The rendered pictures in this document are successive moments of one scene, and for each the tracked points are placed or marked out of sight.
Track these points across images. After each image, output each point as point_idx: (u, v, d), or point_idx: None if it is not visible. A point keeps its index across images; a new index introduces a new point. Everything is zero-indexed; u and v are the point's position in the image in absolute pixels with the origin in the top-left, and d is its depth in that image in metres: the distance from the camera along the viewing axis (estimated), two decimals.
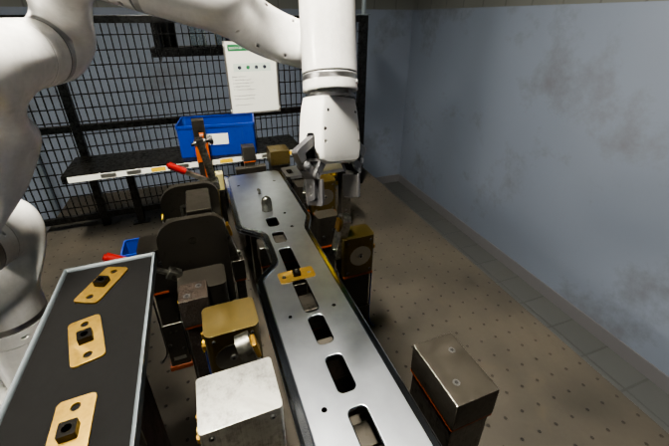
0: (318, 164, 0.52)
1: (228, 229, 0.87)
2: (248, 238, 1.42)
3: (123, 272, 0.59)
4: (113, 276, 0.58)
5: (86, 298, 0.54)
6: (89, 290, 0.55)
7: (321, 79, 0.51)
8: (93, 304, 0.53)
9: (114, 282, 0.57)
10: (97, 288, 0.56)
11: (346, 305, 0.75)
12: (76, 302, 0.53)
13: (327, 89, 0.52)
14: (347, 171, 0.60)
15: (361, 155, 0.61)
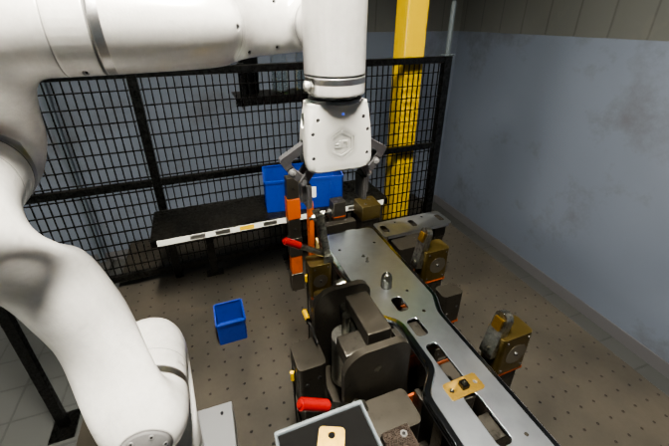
0: None
1: None
2: None
3: (342, 435, 0.51)
4: (335, 444, 0.50)
5: None
6: None
7: None
8: None
9: None
10: None
11: (541, 434, 0.67)
12: None
13: None
14: (308, 180, 0.54)
15: (287, 164, 0.53)
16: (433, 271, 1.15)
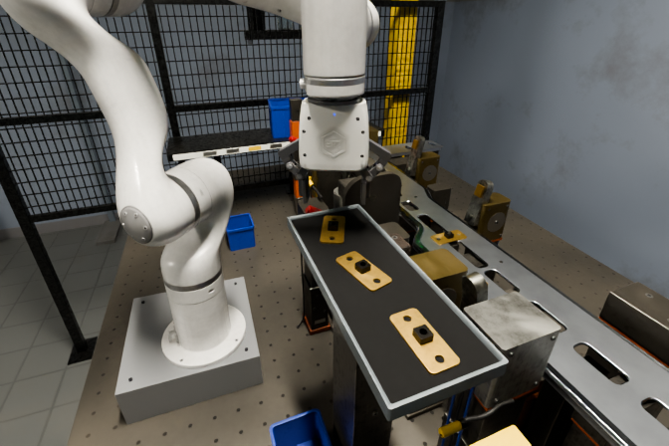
0: None
1: None
2: None
3: (343, 219, 0.62)
4: (337, 222, 0.61)
5: (329, 239, 0.57)
6: (326, 233, 0.58)
7: None
8: (339, 243, 0.56)
9: (343, 227, 0.60)
10: (332, 231, 0.59)
11: (514, 262, 0.78)
12: (324, 242, 0.56)
13: None
14: (306, 175, 0.55)
15: (288, 157, 0.55)
16: (425, 178, 1.26)
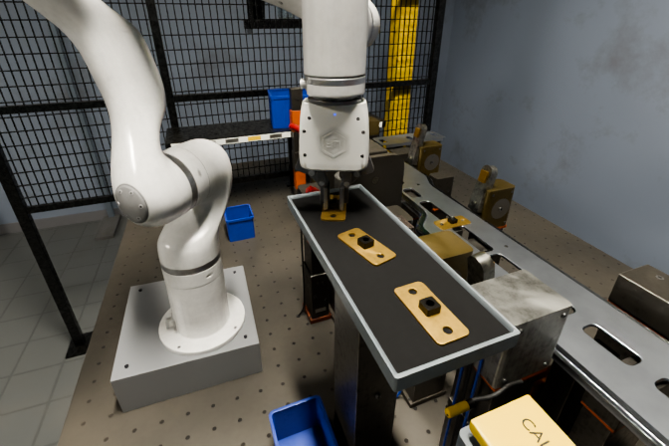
0: None
1: None
2: None
3: None
4: (338, 201, 0.59)
5: (330, 217, 0.55)
6: (327, 211, 0.56)
7: None
8: (340, 221, 0.54)
9: (345, 205, 0.58)
10: (333, 209, 0.57)
11: (519, 246, 0.76)
12: (325, 219, 0.54)
13: None
14: (328, 182, 0.56)
15: None
16: (427, 167, 1.24)
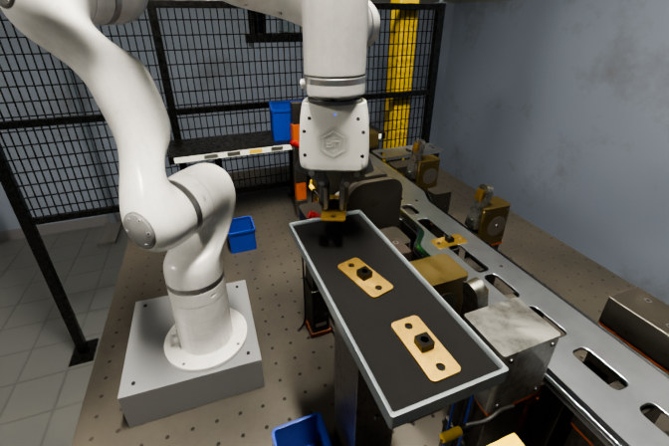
0: None
1: None
2: None
3: None
4: (338, 201, 0.59)
5: (330, 217, 0.55)
6: (327, 211, 0.56)
7: None
8: (340, 221, 0.54)
9: (345, 205, 0.58)
10: (333, 209, 0.57)
11: (514, 266, 0.79)
12: (325, 219, 0.54)
13: None
14: (328, 182, 0.56)
15: None
16: (425, 181, 1.27)
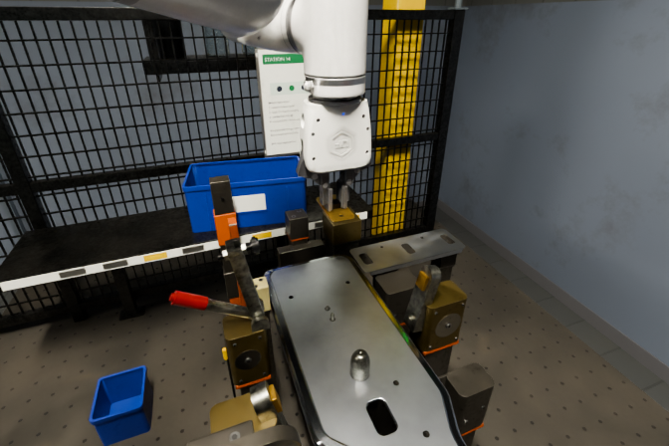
0: None
1: None
2: None
3: (336, 197, 0.61)
4: (334, 201, 0.60)
5: (338, 216, 0.55)
6: (332, 212, 0.56)
7: None
8: (351, 218, 0.55)
9: None
10: (335, 209, 0.57)
11: None
12: (336, 220, 0.54)
13: None
14: (329, 183, 0.55)
15: (307, 171, 0.54)
16: (440, 334, 0.70)
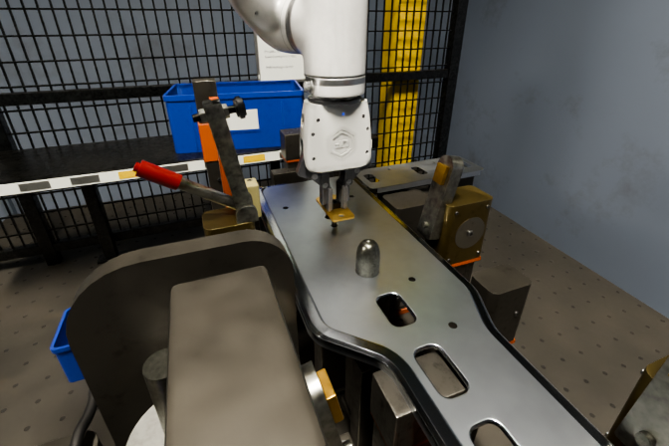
0: None
1: (333, 407, 0.23)
2: None
3: (336, 197, 0.61)
4: (334, 201, 0.60)
5: (338, 216, 0.55)
6: (332, 212, 0.56)
7: None
8: (351, 218, 0.55)
9: None
10: (335, 209, 0.57)
11: None
12: (336, 220, 0.54)
13: None
14: (329, 183, 0.55)
15: (307, 171, 0.54)
16: (461, 244, 0.60)
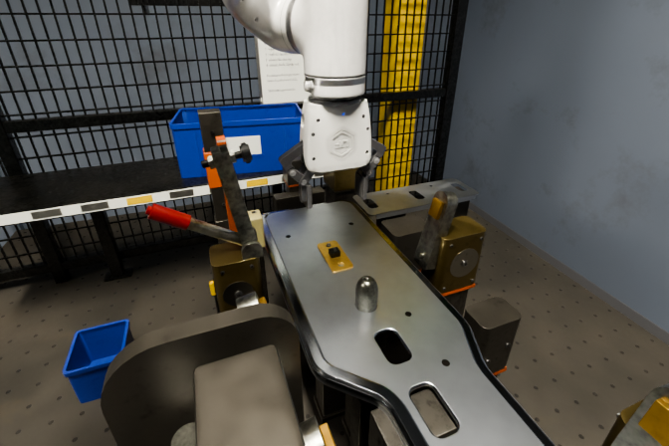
0: None
1: None
2: None
3: (336, 243, 0.65)
4: (334, 248, 0.64)
5: (338, 266, 0.59)
6: (332, 261, 0.60)
7: None
8: (350, 268, 0.59)
9: (342, 251, 0.63)
10: (335, 258, 0.61)
11: None
12: (336, 271, 0.58)
13: None
14: (308, 180, 0.54)
15: (287, 164, 0.53)
16: (456, 273, 0.63)
